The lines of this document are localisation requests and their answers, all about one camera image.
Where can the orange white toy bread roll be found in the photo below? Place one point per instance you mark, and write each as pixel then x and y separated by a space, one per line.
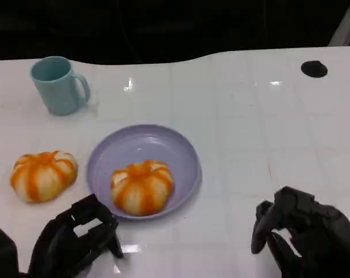
pixel 43 178
pixel 141 188

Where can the black backdrop curtain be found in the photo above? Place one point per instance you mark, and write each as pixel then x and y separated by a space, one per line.
pixel 163 23

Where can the lilac plate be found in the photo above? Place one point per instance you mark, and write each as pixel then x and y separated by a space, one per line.
pixel 140 142

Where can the grey metal frame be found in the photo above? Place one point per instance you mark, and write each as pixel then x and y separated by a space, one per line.
pixel 348 27

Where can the black round table grommet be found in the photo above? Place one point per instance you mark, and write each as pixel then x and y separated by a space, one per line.
pixel 313 69

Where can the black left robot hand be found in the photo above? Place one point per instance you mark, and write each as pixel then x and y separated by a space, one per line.
pixel 53 249

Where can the pale green mug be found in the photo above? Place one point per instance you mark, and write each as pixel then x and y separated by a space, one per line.
pixel 57 92

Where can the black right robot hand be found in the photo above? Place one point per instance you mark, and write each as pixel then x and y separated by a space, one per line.
pixel 322 237

